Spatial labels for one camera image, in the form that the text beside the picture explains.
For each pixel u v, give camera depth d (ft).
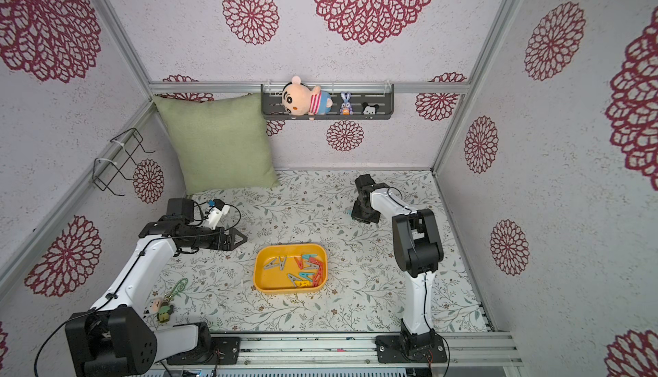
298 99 2.75
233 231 2.39
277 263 2.96
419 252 1.77
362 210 2.78
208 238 2.31
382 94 3.09
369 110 3.02
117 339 1.31
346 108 2.95
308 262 2.99
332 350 2.45
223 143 3.18
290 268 2.95
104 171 2.39
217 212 2.45
